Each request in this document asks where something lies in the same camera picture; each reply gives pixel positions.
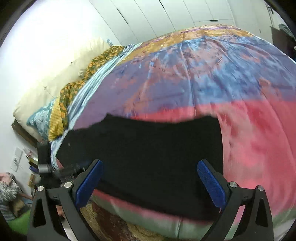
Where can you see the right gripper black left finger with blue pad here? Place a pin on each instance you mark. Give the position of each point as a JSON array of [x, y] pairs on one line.
[[44, 222]]

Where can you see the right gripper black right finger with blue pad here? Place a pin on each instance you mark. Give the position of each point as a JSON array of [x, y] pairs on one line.
[[256, 222]]

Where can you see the black pants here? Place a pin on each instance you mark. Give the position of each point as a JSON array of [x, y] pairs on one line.
[[152, 165]]

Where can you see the patterned brown rug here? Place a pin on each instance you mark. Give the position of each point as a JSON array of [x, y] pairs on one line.
[[108, 226]]

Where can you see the teal patterned pillow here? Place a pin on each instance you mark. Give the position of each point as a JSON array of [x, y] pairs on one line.
[[40, 120]]

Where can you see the orange green floral sheet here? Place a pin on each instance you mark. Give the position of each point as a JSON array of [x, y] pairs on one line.
[[59, 118]]

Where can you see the cream pillow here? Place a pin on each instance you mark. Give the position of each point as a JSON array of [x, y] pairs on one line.
[[50, 86]]

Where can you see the pink blue satin bedspread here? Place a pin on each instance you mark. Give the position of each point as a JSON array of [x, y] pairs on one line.
[[221, 71]]

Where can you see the dark brown side cabinet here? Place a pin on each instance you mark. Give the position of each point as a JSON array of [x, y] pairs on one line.
[[284, 42]]

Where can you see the white wardrobe doors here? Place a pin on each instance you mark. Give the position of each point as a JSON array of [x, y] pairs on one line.
[[135, 21]]

